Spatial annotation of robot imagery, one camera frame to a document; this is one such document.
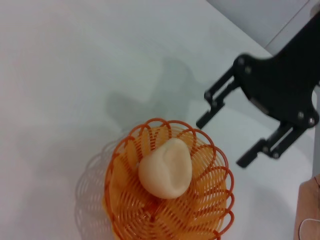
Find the cream peach-shaped bun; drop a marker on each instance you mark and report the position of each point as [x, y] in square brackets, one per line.
[165, 170]

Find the wooden desk surface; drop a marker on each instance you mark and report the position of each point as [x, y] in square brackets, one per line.
[310, 205]

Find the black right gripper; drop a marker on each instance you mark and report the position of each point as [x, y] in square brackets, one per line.
[282, 85]

